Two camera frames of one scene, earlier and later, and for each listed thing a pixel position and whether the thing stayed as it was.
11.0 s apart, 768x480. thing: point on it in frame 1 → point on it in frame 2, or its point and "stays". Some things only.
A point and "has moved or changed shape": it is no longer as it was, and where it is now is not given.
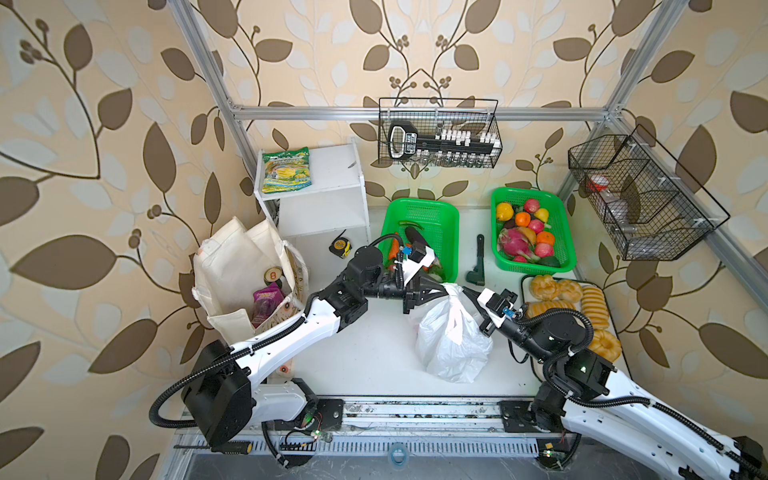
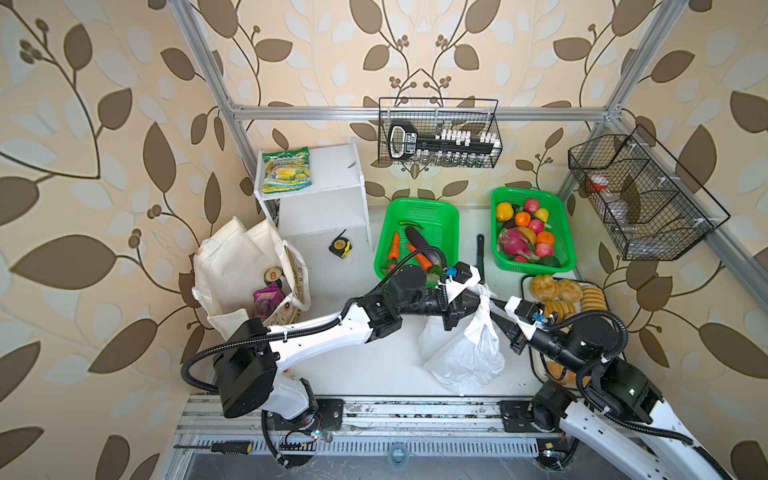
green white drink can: (273, 274) stays
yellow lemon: (504, 211) stays
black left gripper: (422, 285) → (458, 309)
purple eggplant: (413, 236) stays
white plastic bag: (452, 342) has moved or changed shape
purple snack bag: (266, 302) stays
